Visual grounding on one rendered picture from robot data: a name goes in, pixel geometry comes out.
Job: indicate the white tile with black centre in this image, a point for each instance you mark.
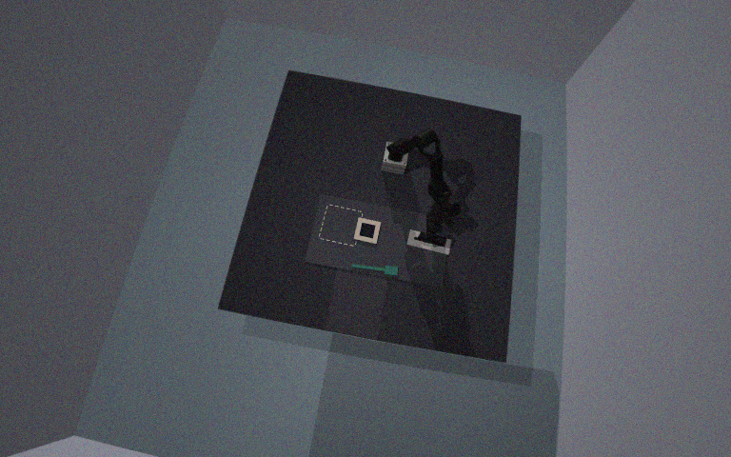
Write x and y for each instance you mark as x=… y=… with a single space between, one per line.
x=367 y=230

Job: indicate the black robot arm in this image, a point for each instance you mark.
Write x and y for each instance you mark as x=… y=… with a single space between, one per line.
x=437 y=186

